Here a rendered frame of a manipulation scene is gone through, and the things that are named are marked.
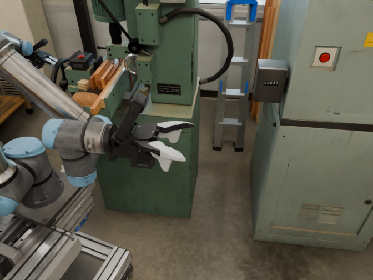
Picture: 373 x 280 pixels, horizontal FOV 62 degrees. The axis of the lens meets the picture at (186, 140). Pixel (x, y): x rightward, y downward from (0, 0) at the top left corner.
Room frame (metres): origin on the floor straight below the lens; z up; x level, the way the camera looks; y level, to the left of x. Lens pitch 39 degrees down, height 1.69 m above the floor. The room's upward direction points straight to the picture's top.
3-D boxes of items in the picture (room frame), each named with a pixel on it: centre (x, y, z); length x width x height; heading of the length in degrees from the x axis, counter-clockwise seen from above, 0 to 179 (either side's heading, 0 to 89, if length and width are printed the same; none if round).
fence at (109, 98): (1.48, 0.32, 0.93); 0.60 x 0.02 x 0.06; 172
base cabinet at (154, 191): (1.50, 0.23, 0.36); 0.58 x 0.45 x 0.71; 82
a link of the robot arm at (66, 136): (0.59, 0.28, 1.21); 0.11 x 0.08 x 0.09; 82
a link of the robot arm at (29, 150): (0.75, 0.53, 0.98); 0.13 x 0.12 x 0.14; 172
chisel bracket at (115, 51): (1.52, 0.33, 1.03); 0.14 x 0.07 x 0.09; 82
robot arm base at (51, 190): (0.76, 0.53, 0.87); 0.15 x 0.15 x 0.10
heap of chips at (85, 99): (1.25, 0.48, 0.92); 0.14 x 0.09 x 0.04; 82
